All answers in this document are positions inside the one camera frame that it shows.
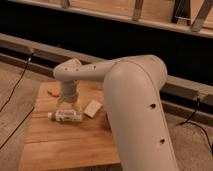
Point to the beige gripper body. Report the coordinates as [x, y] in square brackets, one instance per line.
[68, 91]

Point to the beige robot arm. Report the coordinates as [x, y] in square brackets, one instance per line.
[131, 89]

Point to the orange carrot toy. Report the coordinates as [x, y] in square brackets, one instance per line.
[53, 93]

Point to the white sponge block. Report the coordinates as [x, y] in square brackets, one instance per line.
[92, 108]

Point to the wooden cutting board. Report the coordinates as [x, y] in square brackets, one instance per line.
[51, 145]

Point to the wooden shelf rail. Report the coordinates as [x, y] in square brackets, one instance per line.
[152, 12]

